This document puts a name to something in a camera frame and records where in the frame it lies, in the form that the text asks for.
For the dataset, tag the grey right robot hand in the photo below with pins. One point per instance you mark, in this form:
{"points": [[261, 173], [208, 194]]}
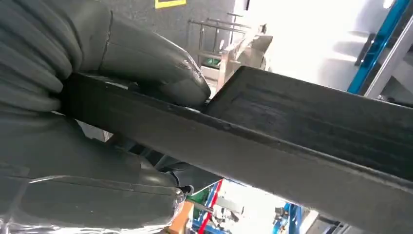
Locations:
{"points": [[80, 193]]}

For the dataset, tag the orange block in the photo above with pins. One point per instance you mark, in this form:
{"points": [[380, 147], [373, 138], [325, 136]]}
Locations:
{"points": [[180, 219]]}

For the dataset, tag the red barrier belt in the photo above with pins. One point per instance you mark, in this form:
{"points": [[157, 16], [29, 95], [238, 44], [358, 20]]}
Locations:
{"points": [[209, 206]]}

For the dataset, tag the grey metal cart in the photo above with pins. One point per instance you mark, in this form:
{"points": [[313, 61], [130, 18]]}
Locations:
{"points": [[238, 55]]}

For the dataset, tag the blue metal shelf rack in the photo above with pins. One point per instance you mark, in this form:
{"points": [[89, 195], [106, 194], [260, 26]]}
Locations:
{"points": [[377, 45]]}

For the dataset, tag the silver metal pole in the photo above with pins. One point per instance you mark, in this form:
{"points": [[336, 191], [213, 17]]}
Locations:
{"points": [[390, 61]]}

